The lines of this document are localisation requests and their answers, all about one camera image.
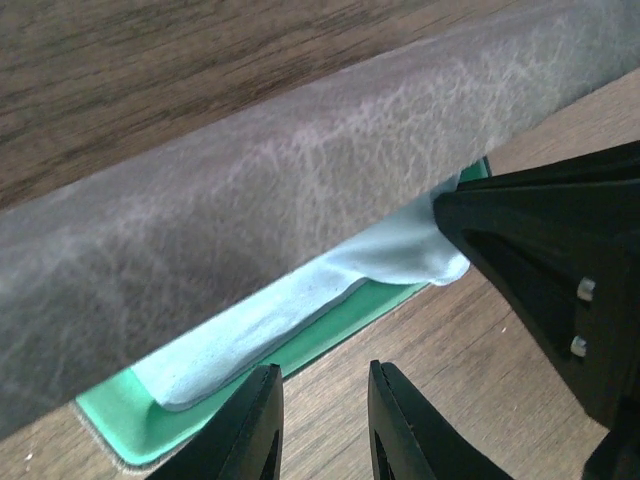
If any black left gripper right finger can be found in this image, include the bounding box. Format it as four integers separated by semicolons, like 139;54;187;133
367;360;510;480

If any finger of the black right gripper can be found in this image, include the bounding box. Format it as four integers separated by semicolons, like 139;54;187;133
433;142;639;427

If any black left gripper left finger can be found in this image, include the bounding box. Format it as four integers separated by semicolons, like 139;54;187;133
149;364;284;480

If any light blue cleaning cloth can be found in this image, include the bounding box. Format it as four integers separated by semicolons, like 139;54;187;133
132;191;469;411

